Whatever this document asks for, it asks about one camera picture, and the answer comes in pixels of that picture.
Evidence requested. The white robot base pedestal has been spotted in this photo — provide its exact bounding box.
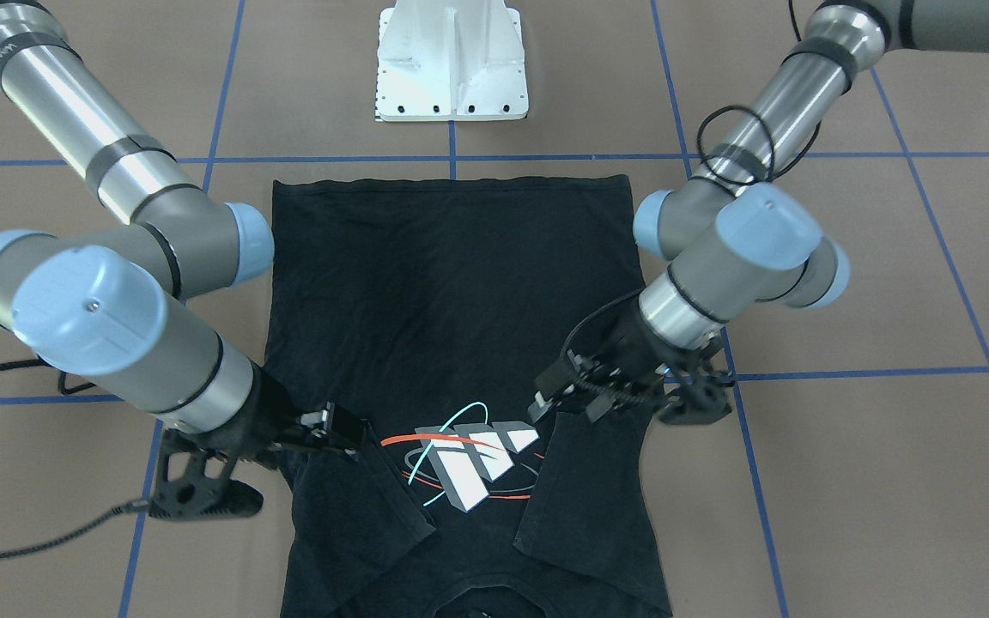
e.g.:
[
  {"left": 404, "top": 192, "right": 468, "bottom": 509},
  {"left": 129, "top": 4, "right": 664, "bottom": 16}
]
[{"left": 374, "top": 1, "right": 530, "bottom": 123}]

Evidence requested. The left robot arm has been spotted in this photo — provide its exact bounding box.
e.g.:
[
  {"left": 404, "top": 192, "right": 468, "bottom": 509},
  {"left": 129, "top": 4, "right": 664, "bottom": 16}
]
[{"left": 529, "top": 1, "right": 989, "bottom": 425}]

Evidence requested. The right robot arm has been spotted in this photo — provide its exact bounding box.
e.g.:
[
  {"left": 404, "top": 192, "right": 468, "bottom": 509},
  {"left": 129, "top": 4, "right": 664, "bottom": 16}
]
[{"left": 0, "top": 1, "right": 364, "bottom": 461}]

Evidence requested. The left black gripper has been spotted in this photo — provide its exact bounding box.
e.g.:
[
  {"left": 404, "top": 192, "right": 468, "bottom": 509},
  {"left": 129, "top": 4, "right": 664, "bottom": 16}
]
[{"left": 527, "top": 305, "right": 723, "bottom": 423}]

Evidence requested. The black printed t-shirt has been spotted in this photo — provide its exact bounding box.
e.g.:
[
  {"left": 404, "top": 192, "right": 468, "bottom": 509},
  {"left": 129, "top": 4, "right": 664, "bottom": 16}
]
[{"left": 264, "top": 175, "right": 672, "bottom": 617}]

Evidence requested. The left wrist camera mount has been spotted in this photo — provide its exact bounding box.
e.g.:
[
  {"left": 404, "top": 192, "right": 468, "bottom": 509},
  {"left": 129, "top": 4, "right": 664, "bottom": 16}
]
[{"left": 656, "top": 371, "right": 737, "bottom": 427}]

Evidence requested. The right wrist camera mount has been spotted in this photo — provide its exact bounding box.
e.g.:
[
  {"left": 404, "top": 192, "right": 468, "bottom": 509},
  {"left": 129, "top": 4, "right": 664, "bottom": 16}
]
[{"left": 148, "top": 427, "right": 264, "bottom": 523}]

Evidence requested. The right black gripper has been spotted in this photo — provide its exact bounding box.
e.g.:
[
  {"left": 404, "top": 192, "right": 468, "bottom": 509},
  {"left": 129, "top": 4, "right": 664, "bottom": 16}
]
[{"left": 228, "top": 367, "right": 366, "bottom": 467}]

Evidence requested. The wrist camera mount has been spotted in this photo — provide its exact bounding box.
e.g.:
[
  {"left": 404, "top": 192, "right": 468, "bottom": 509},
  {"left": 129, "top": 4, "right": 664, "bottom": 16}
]
[
  {"left": 148, "top": 427, "right": 264, "bottom": 523},
  {"left": 656, "top": 371, "right": 737, "bottom": 427}
]

